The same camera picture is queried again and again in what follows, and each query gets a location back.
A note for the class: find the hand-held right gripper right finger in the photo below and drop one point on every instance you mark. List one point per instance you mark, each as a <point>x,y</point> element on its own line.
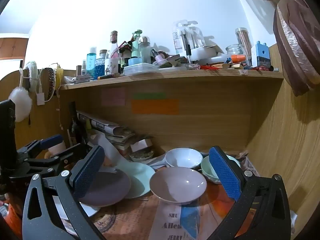
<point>225,175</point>

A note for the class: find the purple plate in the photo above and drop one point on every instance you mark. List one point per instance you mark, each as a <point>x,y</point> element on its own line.
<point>107,190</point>

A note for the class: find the tall clear tube of sticks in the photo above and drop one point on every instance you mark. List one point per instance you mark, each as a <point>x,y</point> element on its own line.
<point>243,40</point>

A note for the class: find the dark wine bottle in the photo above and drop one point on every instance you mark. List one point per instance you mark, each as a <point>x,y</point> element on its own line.
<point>75,130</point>

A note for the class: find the white tray box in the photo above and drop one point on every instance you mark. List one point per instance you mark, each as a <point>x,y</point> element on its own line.
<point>207,53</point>

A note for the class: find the white plate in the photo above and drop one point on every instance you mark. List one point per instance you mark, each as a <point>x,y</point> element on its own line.
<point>91,210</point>

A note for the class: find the pink bowl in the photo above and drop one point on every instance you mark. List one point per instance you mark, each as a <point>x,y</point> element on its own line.
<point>175,185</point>

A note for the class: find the clear plastic box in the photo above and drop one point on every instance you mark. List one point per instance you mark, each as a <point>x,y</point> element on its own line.
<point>141,69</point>

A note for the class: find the green sticky note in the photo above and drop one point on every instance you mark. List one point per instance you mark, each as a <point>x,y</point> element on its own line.
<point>150,96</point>

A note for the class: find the clear cutlery package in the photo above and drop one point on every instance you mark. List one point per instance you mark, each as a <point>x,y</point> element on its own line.
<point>180,40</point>

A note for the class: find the white bowl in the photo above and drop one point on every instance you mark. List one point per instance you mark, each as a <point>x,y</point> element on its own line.
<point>182,157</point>

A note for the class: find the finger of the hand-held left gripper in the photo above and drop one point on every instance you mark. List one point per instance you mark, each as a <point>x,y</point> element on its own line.
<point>72,152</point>
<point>51,140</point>

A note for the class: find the small bowl of trinkets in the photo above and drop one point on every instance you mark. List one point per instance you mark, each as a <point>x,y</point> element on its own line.
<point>141,155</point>

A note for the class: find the cardboard tube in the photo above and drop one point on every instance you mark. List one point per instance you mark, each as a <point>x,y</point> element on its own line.
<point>78,71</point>

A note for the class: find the light blue tin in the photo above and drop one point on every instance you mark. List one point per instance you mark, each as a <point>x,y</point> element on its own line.
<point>135,61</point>

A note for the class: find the orange sticky note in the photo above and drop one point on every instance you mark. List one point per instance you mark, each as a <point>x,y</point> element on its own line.
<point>155,107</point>

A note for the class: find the green bowl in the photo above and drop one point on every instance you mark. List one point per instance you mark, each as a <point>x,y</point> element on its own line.
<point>207,167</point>

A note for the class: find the blue block-shaped box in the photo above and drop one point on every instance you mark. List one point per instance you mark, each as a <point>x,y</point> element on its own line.
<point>261,55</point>

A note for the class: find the orange tube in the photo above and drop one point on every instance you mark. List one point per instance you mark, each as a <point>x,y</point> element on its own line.
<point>238,58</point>

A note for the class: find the green pump bottle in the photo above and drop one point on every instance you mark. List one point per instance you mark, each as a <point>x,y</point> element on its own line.
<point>136,47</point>

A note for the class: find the pink mug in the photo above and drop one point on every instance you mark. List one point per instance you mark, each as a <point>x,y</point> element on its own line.
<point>56,150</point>

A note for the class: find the clear bottle with pink cap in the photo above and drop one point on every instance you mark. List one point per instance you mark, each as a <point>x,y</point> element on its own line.
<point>112,62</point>

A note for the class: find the glass jar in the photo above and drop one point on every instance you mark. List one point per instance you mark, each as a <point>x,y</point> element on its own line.
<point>235,51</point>

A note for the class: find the white toy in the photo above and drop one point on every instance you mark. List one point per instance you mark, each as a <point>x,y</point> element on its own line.
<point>81,78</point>

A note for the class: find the green plate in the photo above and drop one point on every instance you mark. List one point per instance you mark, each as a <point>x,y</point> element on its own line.
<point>140,177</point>

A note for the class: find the pile of newspapers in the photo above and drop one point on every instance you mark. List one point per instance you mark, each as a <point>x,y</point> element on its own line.
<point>105,127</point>

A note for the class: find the pink sticky note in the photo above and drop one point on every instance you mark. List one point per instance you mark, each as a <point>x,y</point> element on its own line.
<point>113,96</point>

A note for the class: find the orange cloth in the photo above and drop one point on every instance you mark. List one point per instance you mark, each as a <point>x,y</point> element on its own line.
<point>10,220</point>

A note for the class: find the small white box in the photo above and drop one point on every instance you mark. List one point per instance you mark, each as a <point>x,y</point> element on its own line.
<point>141,145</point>

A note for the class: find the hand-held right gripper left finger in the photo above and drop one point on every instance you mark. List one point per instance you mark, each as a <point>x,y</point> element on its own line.
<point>87,172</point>

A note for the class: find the striped mauve curtain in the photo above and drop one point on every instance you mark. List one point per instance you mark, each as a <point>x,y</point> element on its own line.
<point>292,42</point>

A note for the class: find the blue liquid bottle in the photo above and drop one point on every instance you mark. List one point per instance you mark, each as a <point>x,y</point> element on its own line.
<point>91,65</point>
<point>100,68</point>

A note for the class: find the glass bottle with silver cap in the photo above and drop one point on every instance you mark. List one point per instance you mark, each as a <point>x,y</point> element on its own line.
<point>145,52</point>

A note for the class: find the brown pen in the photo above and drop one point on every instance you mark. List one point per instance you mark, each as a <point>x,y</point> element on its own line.
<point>108,76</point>

